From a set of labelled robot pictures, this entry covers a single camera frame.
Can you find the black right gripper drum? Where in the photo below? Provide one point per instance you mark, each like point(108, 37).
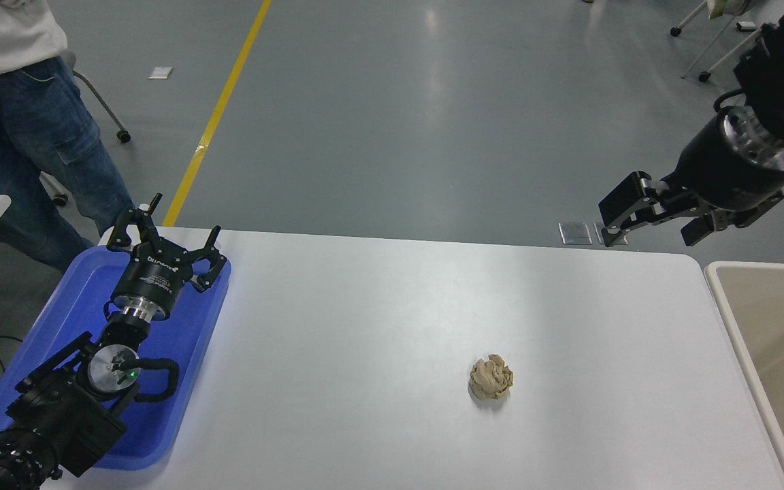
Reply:
point(719, 170)

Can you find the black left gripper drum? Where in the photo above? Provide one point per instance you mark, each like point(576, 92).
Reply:
point(150, 279)

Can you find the tan paper ball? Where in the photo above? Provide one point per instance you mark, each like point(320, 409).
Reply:
point(491, 378)

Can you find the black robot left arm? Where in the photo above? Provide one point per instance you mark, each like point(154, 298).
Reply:
point(58, 408)

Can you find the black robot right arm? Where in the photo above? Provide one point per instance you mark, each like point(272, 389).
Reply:
point(783, 68)

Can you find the blue plastic tray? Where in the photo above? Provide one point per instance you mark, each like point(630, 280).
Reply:
point(188, 327)

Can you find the white chair with castors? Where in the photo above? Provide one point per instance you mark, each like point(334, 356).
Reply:
point(729, 58)

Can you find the grey chair with castors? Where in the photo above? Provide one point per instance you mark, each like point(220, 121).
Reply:
point(103, 105)

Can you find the person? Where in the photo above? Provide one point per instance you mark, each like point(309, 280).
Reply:
point(18, 136)

